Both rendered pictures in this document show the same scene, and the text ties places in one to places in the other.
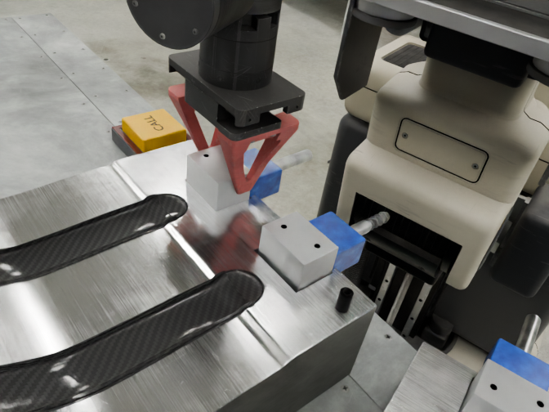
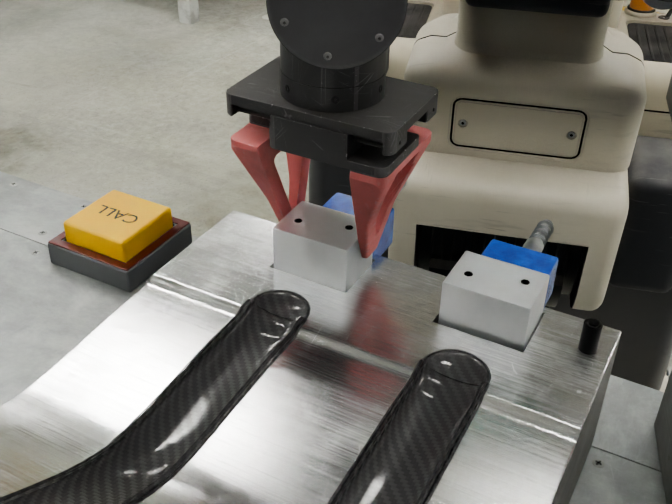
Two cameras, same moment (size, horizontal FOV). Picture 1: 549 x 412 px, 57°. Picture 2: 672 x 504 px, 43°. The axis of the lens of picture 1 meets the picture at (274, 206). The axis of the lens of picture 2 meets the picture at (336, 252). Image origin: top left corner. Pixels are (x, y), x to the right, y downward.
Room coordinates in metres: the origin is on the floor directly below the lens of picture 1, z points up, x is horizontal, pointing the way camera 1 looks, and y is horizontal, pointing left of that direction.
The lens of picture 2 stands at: (-0.04, 0.18, 1.19)
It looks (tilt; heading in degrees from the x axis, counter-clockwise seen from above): 34 degrees down; 342
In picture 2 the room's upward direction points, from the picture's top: 1 degrees clockwise
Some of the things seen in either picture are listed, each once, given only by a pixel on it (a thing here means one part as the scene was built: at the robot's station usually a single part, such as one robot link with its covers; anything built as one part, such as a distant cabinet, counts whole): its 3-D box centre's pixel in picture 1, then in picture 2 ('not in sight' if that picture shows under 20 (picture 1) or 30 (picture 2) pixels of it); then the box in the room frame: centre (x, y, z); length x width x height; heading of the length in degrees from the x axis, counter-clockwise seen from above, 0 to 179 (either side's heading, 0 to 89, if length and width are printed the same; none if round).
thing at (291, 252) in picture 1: (336, 240); (516, 274); (0.33, -0.06, 0.89); 0.13 x 0.05 x 0.05; 135
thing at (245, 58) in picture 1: (237, 51); (333, 57); (0.37, 0.05, 1.02); 0.10 x 0.07 x 0.07; 45
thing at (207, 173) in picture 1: (258, 172); (358, 224); (0.40, 0.02, 0.89); 0.13 x 0.05 x 0.05; 135
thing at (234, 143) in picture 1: (238, 138); (351, 179); (0.37, 0.04, 0.95); 0.07 x 0.07 x 0.09; 45
